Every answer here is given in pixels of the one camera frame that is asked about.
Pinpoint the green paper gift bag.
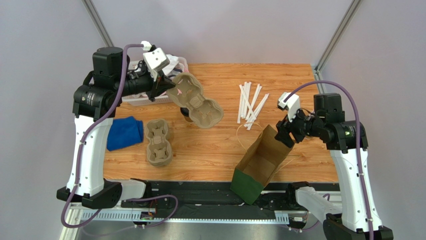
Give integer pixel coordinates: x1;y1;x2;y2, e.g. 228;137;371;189
230;125;292;205

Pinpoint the brown paper coffee cup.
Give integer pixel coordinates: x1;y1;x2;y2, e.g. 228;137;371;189
180;107;193;123

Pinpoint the cardboard cup carrier tray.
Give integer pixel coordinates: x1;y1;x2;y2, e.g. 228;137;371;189
166;72;224;129
144;118;173;167

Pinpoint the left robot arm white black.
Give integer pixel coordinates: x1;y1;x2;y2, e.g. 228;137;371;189
56;43;175;210

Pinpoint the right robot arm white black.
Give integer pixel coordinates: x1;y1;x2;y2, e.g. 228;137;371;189
275;92;394;240

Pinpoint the crumpled white cloth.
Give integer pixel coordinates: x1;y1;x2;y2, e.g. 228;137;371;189
162;54;182;77

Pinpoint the white plastic basket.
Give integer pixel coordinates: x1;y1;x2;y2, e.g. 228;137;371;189
122;56;189;107

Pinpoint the blue cloth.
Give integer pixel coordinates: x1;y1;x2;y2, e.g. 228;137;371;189
106;116;144;152

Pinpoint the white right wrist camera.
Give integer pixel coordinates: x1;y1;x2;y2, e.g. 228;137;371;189
277;92;301;122

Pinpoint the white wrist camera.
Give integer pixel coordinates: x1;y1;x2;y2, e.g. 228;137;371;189
277;92;301;122
143;47;170;82

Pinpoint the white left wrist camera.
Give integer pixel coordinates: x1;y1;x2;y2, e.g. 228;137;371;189
143;47;170;82

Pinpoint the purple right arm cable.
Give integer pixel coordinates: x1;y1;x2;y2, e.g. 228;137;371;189
284;80;375;240

